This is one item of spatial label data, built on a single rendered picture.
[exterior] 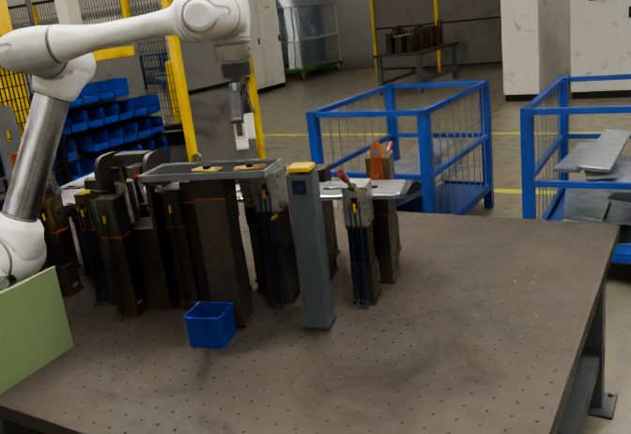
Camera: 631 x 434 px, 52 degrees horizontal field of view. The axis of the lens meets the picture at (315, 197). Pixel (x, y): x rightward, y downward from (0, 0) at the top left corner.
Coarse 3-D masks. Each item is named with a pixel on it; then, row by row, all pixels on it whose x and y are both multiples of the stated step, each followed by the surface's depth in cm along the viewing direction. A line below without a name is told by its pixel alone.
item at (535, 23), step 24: (504, 0) 893; (528, 0) 876; (552, 0) 933; (504, 24) 902; (528, 24) 885; (552, 24) 941; (504, 48) 912; (528, 48) 894; (552, 48) 949; (504, 72) 922; (528, 72) 904; (552, 72) 958; (528, 96) 914
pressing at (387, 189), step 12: (372, 180) 206; (384, 180) 204; (396, 180) 203; (408, 180) 202; (72, 192) 239; (324, 192) 200; (336, 192) 198; (372, 192) 194; (384, 192) 192; (396, 192) 189; (72, 204) 220
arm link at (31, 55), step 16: (16, 32) 167; (32, 32) 166; (0, 48) 168; (16, 48) 166; (32, 48) 165; (0, 64) 170; (16, 64) 168; (32, 64) 168; (48, 64) 169; (64, 64) 177
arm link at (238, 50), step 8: (216, 40) 160; (224, 40) 158; (232, 40) 158; (240, 40) 159; (248, 40) 161; (216, 48) 161; (224, 48) 159; (232, 48) 159; (240, 48) 159; (248, 48) 161; (224, 56) 160; (232, 56) 159; (240, 56) 160; (248, 56) 161
